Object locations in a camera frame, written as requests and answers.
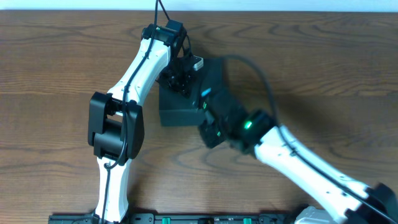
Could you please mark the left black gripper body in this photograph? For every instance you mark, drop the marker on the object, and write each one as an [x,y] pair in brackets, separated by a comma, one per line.
[175,81]

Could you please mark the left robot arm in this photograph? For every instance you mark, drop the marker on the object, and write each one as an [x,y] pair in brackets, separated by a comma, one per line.
[116,121]

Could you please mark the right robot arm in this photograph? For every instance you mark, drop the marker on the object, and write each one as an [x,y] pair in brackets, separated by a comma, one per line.
[260,135]

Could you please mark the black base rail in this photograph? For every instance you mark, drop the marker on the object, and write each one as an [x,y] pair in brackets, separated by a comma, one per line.
[149,218]

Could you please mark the dark green lidded box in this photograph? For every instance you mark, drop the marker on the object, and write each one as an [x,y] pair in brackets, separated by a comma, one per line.
[176,109]

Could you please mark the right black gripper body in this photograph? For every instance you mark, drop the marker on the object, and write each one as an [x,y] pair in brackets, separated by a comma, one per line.
[210,100]

